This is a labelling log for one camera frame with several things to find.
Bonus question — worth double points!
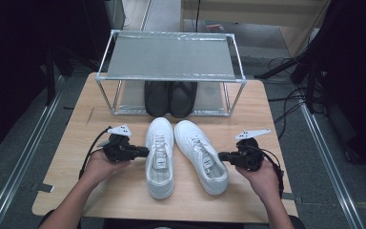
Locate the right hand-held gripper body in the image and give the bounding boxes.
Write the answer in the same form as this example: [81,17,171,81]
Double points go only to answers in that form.
[232,128,272,172]

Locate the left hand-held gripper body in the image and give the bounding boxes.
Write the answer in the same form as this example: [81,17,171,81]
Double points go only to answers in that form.
[103,124,135,163]

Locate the white sneaker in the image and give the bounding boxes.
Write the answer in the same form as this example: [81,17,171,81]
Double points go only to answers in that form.
[173,119,230,196]
[144,116,175,200]

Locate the black slipper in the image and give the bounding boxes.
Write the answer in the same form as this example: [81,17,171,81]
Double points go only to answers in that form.
[168,81,198,119]
[143,81,173,118]

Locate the metal shoe rack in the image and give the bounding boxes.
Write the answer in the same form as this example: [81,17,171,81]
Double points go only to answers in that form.
[93,29,248,118]

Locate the person's left hand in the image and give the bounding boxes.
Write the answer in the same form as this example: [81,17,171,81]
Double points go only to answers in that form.
[80,149,132,189]

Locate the person's right hand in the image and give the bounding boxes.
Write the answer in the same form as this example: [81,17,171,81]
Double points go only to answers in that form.
[234,159,283,205]

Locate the grey tape strip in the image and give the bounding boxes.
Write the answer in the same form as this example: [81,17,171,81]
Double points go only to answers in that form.
[30,182,55,194]
[282,191,303,204]

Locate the person's right leg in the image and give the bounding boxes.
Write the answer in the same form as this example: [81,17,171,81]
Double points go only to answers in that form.
[289,214,308,229]

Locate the person's leg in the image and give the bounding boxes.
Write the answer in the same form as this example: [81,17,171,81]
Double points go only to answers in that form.
[37,209,56,229]
[289,214,308,229]

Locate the black tripod stand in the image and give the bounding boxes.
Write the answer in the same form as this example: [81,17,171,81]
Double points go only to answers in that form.
[253,47,325,113]

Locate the person's left leg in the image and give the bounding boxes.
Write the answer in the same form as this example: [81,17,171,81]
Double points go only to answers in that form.
[37,209,56,229]

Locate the small red object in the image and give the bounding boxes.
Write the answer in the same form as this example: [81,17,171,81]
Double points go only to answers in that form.
[204,23,226,32]

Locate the black curtain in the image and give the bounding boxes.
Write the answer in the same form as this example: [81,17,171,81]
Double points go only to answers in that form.
[0,0,111,157]
[298,0,366,175]

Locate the wooden cabinet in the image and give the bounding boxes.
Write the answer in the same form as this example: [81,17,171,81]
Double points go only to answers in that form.
[180,0,332,58]

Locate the right hand-held gripper cable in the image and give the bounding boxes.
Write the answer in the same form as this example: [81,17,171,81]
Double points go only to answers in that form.
[258,147,286,198]

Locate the black floor cables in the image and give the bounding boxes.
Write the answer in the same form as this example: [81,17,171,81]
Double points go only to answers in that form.
[266,56,311,141]

